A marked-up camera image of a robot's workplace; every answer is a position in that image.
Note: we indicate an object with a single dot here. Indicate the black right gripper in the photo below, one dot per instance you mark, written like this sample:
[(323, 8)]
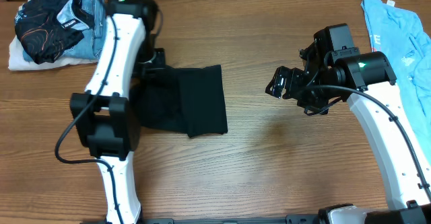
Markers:
[(295, 77)]

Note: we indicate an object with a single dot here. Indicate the light blue t-shirt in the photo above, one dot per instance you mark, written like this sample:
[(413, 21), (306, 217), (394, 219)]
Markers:
[(400, 35)]

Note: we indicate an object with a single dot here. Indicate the folded blue denim jeans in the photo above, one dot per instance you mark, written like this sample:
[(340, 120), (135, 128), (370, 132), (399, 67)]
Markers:
[(51, 29)]

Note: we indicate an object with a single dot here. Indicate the black t-shirt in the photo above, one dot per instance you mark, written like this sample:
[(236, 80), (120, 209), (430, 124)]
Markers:
[(184, 100)]

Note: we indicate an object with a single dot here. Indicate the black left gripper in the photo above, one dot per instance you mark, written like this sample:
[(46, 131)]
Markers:
[(153, 72)]

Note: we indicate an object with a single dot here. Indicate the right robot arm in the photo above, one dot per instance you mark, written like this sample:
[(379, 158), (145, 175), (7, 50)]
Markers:
[(334, 70)]

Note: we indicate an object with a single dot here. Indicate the black orange patterned shirt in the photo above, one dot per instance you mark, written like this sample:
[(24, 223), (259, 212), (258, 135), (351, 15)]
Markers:
[(47, 28)]

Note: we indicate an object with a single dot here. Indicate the folded white garment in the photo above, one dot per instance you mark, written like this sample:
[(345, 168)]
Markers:
[(20, 62)]

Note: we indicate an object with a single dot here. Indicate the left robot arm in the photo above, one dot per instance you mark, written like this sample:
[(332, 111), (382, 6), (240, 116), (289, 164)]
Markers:
[(103, 116)]

